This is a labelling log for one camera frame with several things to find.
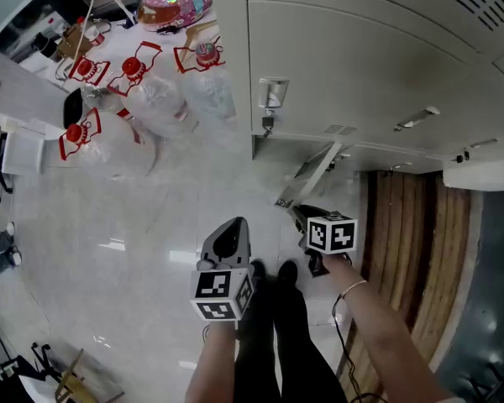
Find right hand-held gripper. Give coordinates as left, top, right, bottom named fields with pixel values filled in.
left=291, top=203, right=359, bottom=279

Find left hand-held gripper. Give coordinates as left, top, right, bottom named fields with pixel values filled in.
left=190, top=216, right=256, bottom=322

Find grey locker door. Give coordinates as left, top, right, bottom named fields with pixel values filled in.
left=246, top=0, right=495, bottom=141
left=276, top=140, right=344, bottom=210
left=442, top=156, right=504, bottom=193

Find person's right forearm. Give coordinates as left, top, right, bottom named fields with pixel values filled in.
left=322, top=253, right=457, bottom=403

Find person's left forearm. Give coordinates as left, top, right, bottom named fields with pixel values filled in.
left=184, top=320, right=241, bottom=403

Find grey metal locker cabinet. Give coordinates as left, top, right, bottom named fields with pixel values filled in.
left=207, top=0, right=504, bottom=193

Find closed grey locker door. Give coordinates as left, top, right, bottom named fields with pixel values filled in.
left=246, top=0, right=495, bottom=141

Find person's black left shoe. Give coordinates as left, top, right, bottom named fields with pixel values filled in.
left=249, top=259, right=267, bottom=285

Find person's black shoe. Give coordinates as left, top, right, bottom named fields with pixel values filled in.
left=276, top=259, right=300, bottom=288
left=249, top=259, right=267, bottom=285

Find person's black right shoe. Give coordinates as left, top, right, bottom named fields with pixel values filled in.
left=276, top=259, right=300, bottom=288

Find wooden plank platform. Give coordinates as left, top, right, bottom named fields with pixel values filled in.
left=338, top=170, right=475, bottom=390

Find person's legs in black trousers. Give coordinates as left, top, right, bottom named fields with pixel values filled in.
left=233, top=275, right=348, bottom=403

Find yellow wooden chair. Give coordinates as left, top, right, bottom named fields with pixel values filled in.
left=53, top=348, right=88, bottom=403

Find large red-capped water bottle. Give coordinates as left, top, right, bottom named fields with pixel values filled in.
left=58, top=107, right=160, bottom=179
left=106, top=40, right=199, bottom=139
left=172, top=39, right=237, bottom=120
left=67, top=55, right=123, bottom=113

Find black metal stand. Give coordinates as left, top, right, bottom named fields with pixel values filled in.
left=30, top=342, right=63, bottom=382

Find black oval device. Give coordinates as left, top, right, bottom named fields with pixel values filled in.
left=62, top=87, right=85, bottom=130

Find wooden clothes hanger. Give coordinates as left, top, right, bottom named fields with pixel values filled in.
left=183, top=18, right=220, bottom=51

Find white desk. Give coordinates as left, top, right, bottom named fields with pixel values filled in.
left=0, top=50, right=85, bottom=176

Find small red-capped white bottle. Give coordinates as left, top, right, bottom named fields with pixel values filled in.
left=83, top=24, right=107, bottom=48

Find brown cardboard box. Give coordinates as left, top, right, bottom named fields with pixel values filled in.
left=57, top=23, right=95, bottom=61

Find black cup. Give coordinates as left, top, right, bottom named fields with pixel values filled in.
left=32, top=31, right=63, bottom=63

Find thin gold bracelet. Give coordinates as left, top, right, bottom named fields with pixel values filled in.
left=339, top=279, right=369, bottom=300

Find black cable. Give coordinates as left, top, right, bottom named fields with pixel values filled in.
left=331, top=295, right=388, bottom=403

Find metal locker door handle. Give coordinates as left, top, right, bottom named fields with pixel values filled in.
left=393, top=106, right=442, bottom=133

